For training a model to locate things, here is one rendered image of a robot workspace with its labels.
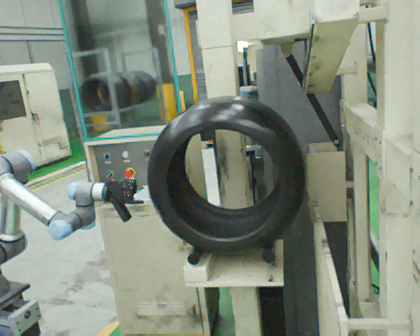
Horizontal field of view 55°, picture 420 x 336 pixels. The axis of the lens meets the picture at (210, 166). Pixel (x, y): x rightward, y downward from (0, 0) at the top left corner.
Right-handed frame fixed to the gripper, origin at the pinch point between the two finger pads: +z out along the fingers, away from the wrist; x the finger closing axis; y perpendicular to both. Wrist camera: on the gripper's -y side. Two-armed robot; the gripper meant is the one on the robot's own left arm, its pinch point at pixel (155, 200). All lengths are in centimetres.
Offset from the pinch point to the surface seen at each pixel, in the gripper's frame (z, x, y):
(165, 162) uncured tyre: 8.1, -12.3, 19.2
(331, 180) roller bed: 69, 18, 7
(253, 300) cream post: 39, 25, -57
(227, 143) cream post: 25.3, 25.1, 18.8
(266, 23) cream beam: 42, -37, 63
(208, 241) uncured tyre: 23.5, -12.3, -9.7
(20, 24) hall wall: -612, 853, 129
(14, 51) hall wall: -613, 817, 62
